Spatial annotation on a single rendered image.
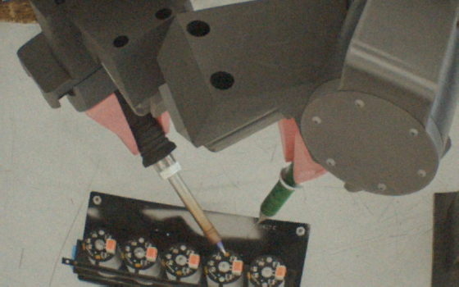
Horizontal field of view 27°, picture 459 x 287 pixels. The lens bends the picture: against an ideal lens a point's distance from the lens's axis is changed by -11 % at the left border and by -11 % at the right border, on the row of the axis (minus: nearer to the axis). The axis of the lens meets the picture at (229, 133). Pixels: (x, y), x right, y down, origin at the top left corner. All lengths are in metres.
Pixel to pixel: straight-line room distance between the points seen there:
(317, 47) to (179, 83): 0.06
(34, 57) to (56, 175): 0.18
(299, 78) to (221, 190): 0.35
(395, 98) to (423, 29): 0.03
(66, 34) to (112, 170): 0.23
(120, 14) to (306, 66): 0.13
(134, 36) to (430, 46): 0.19
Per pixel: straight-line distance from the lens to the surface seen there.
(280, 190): 0.59
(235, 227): 0.74
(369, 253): 0.75
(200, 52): 0.41
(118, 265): 0.71
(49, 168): 0.78
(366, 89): 0.35
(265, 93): 0.41
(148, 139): 0.66
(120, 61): 0.50
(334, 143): 0.38
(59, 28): 0.56
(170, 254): 0.68
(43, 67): 0.60
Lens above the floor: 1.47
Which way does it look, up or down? 68 degrees down
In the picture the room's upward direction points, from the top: 3 degrees counter-clockwise
